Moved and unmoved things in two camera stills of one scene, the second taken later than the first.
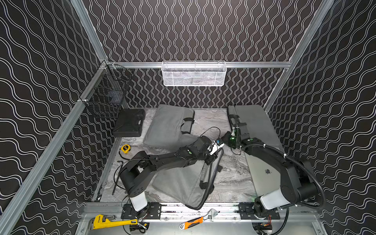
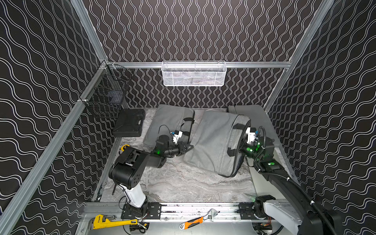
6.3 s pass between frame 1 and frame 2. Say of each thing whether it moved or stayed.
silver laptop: stayed
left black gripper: moved
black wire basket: stayed
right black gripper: moved
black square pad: stayed
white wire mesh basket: stayed
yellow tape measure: stayed
